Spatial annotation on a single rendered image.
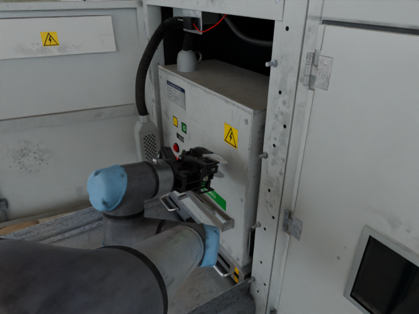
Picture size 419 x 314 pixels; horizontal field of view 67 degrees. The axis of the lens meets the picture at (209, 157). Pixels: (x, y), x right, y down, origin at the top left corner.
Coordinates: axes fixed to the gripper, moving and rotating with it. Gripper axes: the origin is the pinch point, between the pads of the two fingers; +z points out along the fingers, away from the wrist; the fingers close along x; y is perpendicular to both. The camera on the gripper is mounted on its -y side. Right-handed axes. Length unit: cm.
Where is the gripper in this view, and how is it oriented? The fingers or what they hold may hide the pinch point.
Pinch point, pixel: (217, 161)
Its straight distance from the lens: 81.5
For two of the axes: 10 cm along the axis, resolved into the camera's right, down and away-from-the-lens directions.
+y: 7.3, 3.3, -6.0
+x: 1.8, -9.4, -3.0
